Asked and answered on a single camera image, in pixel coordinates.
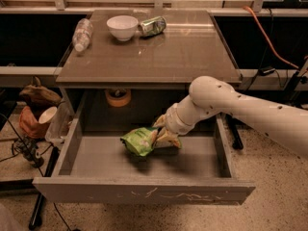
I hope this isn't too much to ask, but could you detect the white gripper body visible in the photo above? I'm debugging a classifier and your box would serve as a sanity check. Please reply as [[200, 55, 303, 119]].
[[166, 103, 195, 135]]

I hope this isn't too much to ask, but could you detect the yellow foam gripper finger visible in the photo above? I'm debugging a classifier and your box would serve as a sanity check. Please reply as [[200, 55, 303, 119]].
[[154, 128, 182, 148], [153, 115, 166, 128]]

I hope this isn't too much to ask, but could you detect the green rice chip bag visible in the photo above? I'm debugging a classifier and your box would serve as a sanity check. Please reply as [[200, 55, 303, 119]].
[[120, 127, 162, 157]]

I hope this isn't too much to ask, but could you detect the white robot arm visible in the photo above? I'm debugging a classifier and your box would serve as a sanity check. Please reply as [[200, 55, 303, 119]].
[[154, 76, 308, 158]]

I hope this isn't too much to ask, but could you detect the grey cabinet with table top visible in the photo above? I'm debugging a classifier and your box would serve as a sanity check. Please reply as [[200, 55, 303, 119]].
[[57, 10, 241, 133]]

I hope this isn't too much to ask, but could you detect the open grey top drawer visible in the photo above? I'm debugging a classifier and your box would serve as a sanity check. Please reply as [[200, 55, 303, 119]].
[[33, 90, 255, 205]]

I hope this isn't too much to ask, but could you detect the brown and orange cloth bag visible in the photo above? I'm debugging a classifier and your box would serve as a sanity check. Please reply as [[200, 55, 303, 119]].
[[19, 76, 62, 139]]

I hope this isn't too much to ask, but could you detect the roll of tan tape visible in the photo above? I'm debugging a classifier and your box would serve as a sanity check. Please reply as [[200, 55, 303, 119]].
[[105, 90, 132, 108]]

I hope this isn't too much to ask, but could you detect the green soda can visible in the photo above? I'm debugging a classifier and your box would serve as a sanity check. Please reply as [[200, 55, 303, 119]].
[[140, 16, 167, 38]]

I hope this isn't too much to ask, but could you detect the black power adapter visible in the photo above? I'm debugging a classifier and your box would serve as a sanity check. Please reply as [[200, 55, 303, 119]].
[[258, 66, 275, 76]]

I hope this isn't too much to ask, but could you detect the clear plastic container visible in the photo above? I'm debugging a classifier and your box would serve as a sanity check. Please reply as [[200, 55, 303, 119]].
[[45, 103, 71, 146]]

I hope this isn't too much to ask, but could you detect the white ceramic bowl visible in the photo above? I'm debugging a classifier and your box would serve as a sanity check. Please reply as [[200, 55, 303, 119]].
[[107, 15, 139, 41]]

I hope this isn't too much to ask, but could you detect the white cup on floor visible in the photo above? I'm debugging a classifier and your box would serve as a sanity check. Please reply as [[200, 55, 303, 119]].
[[38, 106, 58, 124]]

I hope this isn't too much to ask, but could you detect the clear plastic water bottle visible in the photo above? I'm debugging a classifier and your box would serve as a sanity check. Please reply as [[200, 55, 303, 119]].
[[72, 18, 93, 52]]

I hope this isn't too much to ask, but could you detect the black stand leg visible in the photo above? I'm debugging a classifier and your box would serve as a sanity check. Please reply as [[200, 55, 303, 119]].
[[28, 147, 59, 231]]

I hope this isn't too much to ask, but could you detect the orange cable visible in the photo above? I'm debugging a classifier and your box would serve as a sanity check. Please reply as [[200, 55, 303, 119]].
[[243, 5, 300, 70]]

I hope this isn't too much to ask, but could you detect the black floor cable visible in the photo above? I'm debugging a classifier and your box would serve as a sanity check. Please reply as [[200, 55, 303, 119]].
[[0, 113, 81, 231]]

